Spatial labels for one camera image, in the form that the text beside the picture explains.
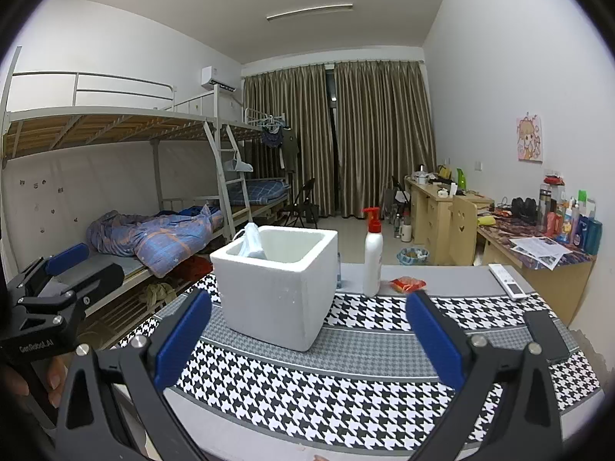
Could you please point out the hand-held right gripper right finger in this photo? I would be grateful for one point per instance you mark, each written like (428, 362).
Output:
(437, 341)

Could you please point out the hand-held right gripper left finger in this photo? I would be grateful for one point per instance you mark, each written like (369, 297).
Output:
(182, 341)

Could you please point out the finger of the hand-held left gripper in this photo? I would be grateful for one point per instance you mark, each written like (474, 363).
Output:
(69, 258)
(96, 283)

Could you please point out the white foam box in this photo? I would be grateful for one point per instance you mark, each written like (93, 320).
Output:
(269, 307)

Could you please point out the disposable face mask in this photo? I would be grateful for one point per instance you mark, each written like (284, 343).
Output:
(251, 242)

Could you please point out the person's left hand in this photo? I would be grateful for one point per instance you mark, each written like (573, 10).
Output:
(57, 379)

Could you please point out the beige cloth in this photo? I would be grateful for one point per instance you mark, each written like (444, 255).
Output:
(158, 293)

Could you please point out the red snack packet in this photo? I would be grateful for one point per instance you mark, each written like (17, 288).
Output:
(406, 284)

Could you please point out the red bag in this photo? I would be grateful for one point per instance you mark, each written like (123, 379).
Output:
(197, 268)

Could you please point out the blue checked blanket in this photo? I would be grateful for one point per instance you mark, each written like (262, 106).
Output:
(153, 235)

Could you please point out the blue trash basket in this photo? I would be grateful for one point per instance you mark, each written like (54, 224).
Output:
(413, 255)

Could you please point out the white remote control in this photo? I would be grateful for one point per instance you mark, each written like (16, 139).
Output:
(509, 283)

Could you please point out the white pump bottle red cap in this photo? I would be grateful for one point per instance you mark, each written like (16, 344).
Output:
(372, 264)

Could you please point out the black phone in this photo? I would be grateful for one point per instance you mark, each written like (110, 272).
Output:
(545, 336)

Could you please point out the wooden chair smiley cutout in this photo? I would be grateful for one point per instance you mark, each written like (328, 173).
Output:
(462, 235)

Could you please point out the houndstooth tablecloth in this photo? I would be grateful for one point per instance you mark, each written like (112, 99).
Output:
(336, 384)

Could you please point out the white thermos flask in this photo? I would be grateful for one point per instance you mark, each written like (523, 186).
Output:
(406, 232)

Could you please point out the wooden desk patterned cover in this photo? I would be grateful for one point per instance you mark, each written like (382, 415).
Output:
(552, 283)

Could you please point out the yellow bag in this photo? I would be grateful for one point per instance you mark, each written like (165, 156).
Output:
(486, 220)

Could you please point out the white metal bunk bed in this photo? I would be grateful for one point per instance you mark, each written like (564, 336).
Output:
(254, 117)
(96, 129)

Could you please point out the printed paper sheets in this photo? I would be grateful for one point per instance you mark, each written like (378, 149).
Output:
(540, 249)

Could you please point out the black headphones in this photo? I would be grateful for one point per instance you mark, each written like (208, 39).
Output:
(523, 209)

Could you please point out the white bed ladder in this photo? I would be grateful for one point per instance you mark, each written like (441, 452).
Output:
(226, 187)

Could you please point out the green plastic item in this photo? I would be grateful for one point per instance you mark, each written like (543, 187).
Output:
(461, 178)

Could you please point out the blue checked mattress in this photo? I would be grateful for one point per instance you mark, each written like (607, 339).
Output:
(259, 189)

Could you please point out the row of toiletry bottles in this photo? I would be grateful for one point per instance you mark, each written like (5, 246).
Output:
(576, 221)

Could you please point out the brown curtain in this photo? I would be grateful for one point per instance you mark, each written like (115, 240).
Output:
(384, 144)
(288, 144)

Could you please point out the hanging dark clothes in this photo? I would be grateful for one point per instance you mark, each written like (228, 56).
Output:
(283, 146)

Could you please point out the white air conditioner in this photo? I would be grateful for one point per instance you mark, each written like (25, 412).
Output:
(216, 77)

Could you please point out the ceiling tube light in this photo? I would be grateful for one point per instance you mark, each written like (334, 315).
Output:
(310, 12)

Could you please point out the pink cartoon wall poster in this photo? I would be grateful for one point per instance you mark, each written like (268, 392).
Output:
(529, 138)

